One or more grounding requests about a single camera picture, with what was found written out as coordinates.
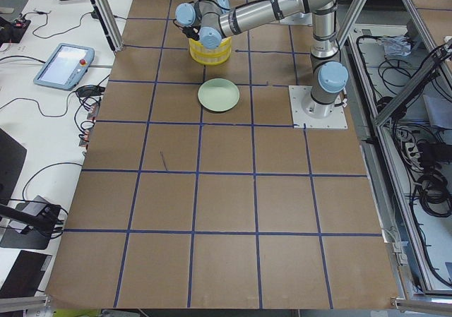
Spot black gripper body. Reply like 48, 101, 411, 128
182, 26, 200, 39

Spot yellow steamer basket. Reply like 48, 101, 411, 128
189, 36, 233, 55
190, 49, 231, 66

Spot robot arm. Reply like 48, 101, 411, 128
173, 0, 348, 106

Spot light green plate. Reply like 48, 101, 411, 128
198, 78, 240, 112

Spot black power adapter left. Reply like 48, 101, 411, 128
76, 85, 105, 97

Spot crumpled white paper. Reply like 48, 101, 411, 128
381, 35, 411, 56

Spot aluminium frame post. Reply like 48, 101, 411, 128
90, 0, 124, 52

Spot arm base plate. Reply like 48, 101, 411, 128
289, 85, 348, 130

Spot right side frame post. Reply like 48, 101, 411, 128
337, 0, 367, 49

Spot black camera stand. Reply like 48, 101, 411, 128
1, 196, 68, 250

